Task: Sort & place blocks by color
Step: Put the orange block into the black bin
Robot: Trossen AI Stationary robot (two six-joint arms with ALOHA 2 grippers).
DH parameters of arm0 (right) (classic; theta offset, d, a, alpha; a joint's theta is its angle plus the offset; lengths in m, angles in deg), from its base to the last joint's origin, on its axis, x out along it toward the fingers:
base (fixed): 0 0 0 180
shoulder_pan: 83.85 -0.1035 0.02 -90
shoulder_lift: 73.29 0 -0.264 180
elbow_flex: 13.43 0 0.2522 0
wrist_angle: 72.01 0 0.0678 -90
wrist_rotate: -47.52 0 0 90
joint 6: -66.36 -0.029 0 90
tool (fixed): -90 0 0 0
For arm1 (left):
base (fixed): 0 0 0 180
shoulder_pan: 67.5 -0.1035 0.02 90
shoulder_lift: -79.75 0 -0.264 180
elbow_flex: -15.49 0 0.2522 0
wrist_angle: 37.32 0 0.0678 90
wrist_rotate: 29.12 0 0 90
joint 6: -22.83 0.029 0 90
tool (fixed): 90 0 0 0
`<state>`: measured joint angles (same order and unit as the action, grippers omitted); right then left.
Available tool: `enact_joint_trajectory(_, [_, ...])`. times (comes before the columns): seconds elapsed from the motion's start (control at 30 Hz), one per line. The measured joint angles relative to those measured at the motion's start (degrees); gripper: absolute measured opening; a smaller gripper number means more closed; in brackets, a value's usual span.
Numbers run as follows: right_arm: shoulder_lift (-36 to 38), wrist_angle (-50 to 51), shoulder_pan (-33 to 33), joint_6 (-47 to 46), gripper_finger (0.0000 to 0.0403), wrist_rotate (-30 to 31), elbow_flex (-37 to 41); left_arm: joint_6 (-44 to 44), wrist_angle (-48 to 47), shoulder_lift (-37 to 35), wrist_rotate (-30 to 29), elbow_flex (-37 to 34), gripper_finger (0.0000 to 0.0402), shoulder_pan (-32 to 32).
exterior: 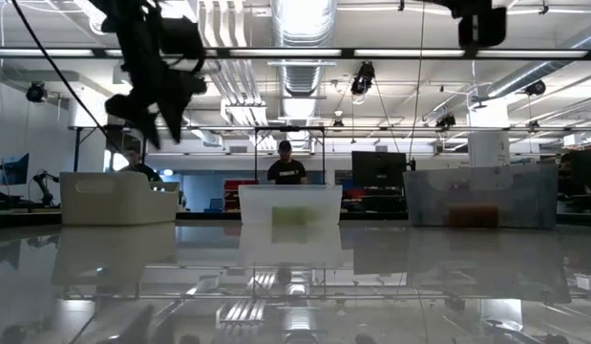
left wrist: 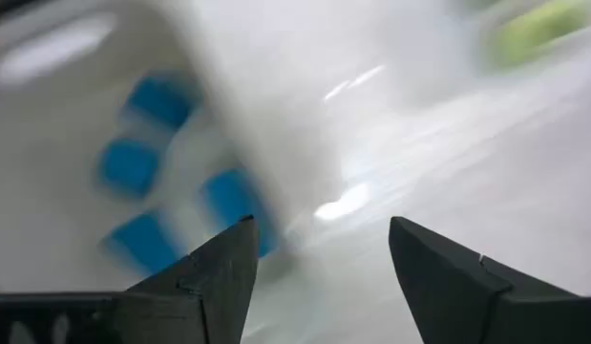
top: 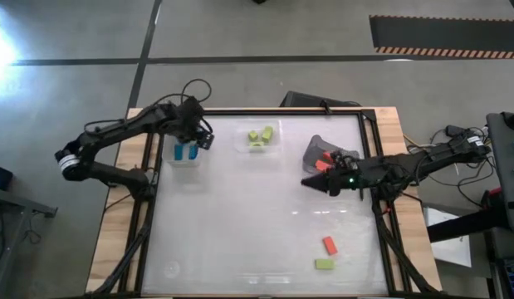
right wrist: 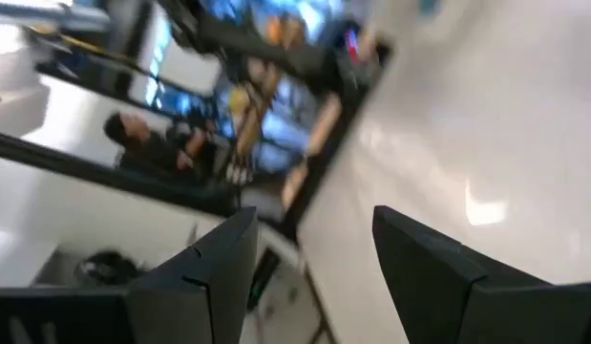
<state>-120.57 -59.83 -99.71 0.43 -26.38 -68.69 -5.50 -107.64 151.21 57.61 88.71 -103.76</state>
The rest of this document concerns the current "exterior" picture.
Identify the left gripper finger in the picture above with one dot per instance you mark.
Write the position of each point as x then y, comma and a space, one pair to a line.
175, 114
149, 124

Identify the green rectangular block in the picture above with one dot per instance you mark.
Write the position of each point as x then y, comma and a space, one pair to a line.
295, 216

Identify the long orange rectangular block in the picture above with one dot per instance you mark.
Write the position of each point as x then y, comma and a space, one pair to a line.
472, 216

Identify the black background robot arm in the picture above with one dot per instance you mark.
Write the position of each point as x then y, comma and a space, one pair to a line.
46, 188

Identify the white opaque plastic bin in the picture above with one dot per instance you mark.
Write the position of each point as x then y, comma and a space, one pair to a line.
104, 200

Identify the red storage shelf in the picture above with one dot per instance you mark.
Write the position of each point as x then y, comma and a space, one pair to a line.
235, 191

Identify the black track spotlight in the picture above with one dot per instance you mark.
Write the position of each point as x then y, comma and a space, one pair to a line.
35, 92
535, 87
363, 79
445, 121

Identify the translucent white plastic bin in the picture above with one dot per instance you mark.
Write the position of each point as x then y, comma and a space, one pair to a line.
257, 205

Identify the black beam with light strips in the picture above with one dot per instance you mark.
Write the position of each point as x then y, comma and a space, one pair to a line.
347, 53

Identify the blue-screen monitor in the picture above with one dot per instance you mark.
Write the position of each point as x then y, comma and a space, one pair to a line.
15, 169

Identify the white column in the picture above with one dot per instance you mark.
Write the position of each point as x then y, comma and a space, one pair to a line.
488, 148

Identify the black monitor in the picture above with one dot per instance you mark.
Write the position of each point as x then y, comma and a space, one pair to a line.
378, 169

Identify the grey transparent plastic bin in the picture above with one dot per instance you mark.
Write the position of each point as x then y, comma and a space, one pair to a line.
514, 191

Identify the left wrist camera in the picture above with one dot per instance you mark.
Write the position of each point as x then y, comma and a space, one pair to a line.
183, 38

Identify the black workstation frame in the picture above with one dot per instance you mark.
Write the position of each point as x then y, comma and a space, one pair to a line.
290, 128
77, 148

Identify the grey round duct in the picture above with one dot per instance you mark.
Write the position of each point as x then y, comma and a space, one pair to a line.
538, 71

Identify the silver round ventilation duct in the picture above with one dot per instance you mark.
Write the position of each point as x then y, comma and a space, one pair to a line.
302, 76

